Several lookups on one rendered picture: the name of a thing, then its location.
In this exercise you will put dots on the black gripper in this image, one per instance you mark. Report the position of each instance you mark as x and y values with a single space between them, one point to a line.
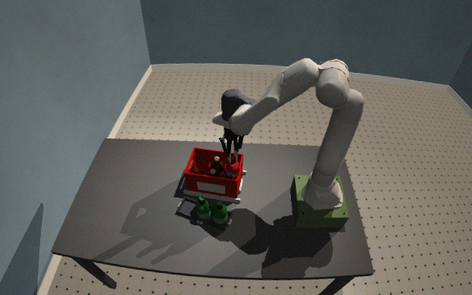
238 141

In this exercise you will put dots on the red crate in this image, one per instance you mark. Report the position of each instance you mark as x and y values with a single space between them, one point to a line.
202 159

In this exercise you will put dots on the red bottle with pink label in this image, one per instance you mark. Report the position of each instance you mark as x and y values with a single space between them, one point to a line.
232 166

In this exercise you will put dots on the brown bottle with red cap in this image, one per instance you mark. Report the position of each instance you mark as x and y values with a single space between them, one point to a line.
196 171

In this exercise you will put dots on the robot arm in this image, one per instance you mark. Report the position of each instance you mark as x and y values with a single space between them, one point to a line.
332 90

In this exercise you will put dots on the green bottle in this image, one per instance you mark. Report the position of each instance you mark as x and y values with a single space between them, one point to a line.
220 213
203 208

